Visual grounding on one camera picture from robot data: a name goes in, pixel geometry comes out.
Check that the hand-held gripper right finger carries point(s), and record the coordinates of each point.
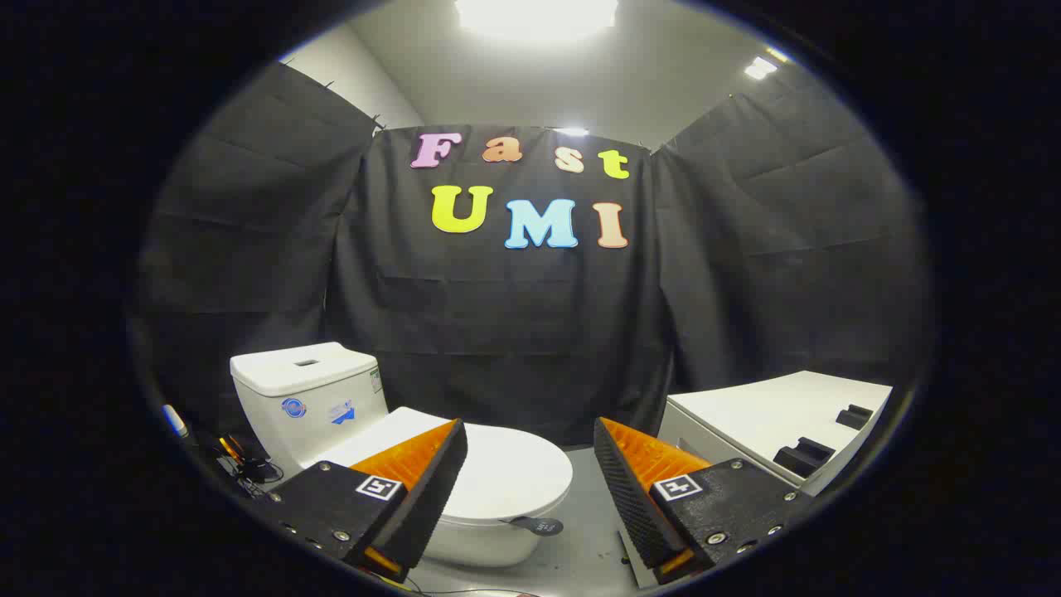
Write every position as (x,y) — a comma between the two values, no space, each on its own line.
(632,489)

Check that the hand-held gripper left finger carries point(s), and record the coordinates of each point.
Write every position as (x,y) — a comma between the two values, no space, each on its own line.
(431,489)

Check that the black lid pull tab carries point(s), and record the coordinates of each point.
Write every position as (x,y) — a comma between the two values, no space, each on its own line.
(539,526)

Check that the white toilet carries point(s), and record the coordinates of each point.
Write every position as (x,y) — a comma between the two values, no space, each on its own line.
(298,390)

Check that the white drawer cabinet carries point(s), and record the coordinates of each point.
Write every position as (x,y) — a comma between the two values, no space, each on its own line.
(746,414)

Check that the black holder block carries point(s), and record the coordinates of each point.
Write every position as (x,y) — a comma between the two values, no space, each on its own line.
(854,416)
(804,456)

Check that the black backdrop cloth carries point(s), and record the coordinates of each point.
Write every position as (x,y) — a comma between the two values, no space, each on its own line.
(514,323)

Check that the small white object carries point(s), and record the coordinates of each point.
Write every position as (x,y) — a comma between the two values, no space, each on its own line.
(174,420)

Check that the small ceiling light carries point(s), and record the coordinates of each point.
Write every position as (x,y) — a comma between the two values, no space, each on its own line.
(571,131)
(760,68)

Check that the large ceiling light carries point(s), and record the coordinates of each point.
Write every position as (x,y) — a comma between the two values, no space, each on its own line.
(537,16)

